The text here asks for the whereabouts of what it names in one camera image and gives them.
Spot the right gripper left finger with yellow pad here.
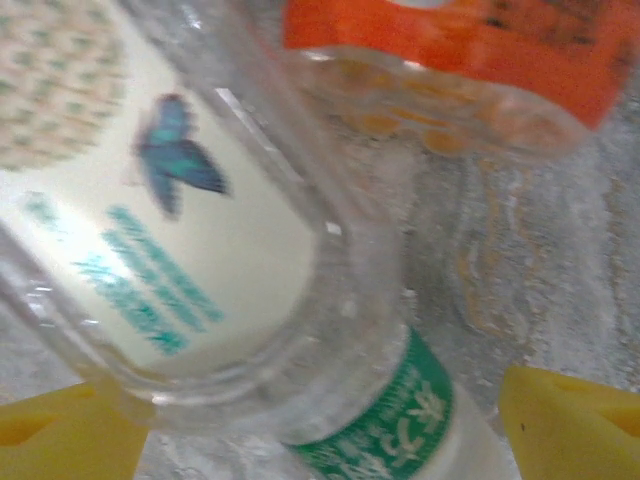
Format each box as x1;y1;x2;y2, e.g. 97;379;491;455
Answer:
0;380;151;480

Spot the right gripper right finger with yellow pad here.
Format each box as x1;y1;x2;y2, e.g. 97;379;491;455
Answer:
499;364;640;480

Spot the clear bottle green white label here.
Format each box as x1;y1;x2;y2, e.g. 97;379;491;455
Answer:
269;299;506;480

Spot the clear bottle bird print label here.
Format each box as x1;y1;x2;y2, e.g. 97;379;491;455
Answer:
0;0;401;436

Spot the orange juice bottle yellow label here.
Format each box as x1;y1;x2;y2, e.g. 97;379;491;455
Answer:
279;0;640;161

